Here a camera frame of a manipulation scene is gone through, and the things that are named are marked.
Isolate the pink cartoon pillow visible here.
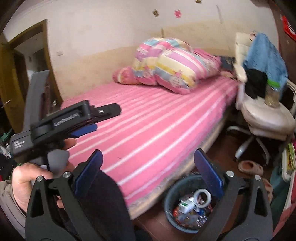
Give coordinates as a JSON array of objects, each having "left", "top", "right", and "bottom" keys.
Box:
[{"left": 112, "top": 66, "right": 141, "bottom": 85}]

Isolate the red snack wrapper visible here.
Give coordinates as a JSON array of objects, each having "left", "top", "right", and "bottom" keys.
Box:
[{"left": 173, "top": 205, "right": 213, "bottom": 229}]

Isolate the pink striped bed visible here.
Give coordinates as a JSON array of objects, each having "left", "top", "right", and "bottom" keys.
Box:
[{"left": 63, "top": 76, "right": 238, "bottom": 219}]

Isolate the person's left hand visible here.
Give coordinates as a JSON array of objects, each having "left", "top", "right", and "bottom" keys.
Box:
[{"left": 11, "top": 163, "right": 54, "bottom": 213}]

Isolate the white tape roll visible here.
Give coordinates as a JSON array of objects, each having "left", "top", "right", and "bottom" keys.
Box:
[{"left": 193, "top": 189, "right": 212, "bottom": 208}]

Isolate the dark blue trash bin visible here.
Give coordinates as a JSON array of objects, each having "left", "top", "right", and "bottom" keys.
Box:
[{"left": 164, "top": 175, "right": 218, "bottom": 234}]

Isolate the black garment on chair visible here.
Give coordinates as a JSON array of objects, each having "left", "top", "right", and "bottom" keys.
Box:
[{"left": 245, "top": 69, "right": 267, "bottom": 99}]

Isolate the pink slipper far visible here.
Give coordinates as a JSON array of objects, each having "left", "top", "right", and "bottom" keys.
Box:
[{"left": 238, "top": 160, "right": 264, "bottom": 176}]

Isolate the white office chair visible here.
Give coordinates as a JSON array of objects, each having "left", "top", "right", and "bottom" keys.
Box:
[{"left": 227, "top": 32, "right": 295, "bottom": 165}]

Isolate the blue towel on chair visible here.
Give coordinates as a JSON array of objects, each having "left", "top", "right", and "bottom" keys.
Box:
[{"left": 242, "top": 33, "right": 288, "bottom": 91}]

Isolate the green white medicine box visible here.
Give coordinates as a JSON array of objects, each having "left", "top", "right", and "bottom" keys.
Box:
[{"left": 179, "top": 197, "right": 195, "bottom": 214}]

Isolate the brown wooden door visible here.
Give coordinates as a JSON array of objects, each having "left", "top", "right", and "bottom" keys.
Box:
[{"left": 1, "top": 20, "right": 62, "bottom": 133}]

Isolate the black bag on bed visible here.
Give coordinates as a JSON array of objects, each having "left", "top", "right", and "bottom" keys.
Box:
[{"left": 219, "top": 56, "right": 235, "bottom": 72}]

